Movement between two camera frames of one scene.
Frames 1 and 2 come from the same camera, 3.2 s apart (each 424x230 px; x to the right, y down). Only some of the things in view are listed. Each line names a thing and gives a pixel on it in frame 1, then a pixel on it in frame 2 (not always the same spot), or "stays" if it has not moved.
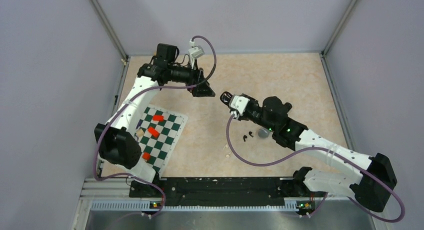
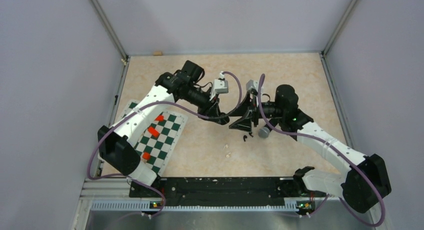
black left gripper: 196,77 → 210,108
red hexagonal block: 153,132 stays
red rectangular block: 158,118 stays
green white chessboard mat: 158,132 stays
